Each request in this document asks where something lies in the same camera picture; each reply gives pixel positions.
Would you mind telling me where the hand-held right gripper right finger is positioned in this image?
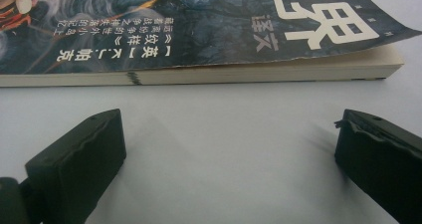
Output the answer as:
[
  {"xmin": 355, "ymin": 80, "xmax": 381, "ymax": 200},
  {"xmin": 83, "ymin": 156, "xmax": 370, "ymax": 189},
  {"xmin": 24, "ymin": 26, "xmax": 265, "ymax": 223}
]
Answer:
[{"xmin": 333, "ymin": 109, "xmax": 422, "ymax": 224}]

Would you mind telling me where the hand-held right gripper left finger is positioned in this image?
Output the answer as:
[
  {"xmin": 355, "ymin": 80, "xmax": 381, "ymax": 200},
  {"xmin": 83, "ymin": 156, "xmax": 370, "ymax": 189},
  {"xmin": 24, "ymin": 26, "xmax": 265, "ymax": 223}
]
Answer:
[{"xmin": 19, "ymin": 108, "xmax": 127, "ymax": 224}]

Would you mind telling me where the dark illustrated paperback book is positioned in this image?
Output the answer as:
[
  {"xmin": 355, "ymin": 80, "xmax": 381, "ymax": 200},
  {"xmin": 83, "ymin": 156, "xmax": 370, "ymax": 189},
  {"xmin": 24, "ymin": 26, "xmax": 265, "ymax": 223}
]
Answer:
[{"xmin": 0, "ymin": 0, "xmax": 422, "ymax": 89}]

